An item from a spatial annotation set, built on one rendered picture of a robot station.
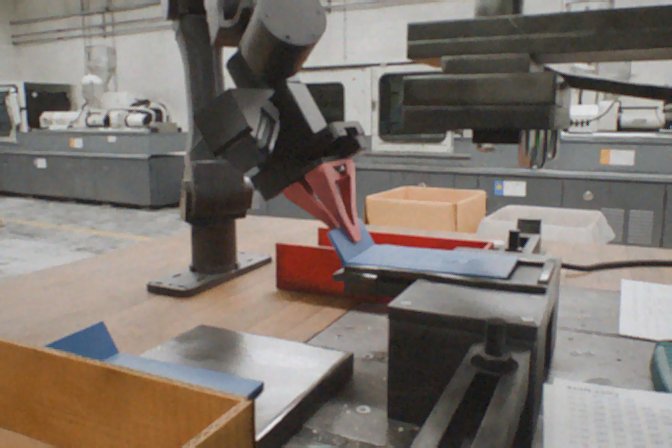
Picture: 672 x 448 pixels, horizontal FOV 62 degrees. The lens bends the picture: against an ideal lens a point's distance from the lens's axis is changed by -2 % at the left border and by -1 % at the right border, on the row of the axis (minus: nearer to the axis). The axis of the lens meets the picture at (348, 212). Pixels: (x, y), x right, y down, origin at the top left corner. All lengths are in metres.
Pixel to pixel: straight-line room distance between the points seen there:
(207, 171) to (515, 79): 0.45
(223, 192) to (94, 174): 7.34
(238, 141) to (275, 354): 0.18
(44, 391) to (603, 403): 0.34
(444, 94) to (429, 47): 0.05
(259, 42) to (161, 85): 9.45
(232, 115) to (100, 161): 7.50
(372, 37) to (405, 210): 5.09
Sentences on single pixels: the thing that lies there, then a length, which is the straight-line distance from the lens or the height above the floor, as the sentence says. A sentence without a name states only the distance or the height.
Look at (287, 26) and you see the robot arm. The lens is 0.46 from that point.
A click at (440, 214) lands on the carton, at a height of 0.67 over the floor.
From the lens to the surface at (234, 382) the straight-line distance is 0.43.
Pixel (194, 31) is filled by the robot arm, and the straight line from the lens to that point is 0.78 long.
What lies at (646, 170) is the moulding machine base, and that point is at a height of 0.74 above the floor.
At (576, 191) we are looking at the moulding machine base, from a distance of 4.95.
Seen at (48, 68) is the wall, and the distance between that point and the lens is 12.21.
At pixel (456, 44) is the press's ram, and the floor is 1.16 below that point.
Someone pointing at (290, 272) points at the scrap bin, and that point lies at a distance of 0.71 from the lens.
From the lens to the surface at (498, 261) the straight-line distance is 0.50.
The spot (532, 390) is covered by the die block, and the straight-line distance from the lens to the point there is 0.39.
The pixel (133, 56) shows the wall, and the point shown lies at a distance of 10.41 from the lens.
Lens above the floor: 1.11
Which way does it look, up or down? 9 degrees down
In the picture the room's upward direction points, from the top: straight up
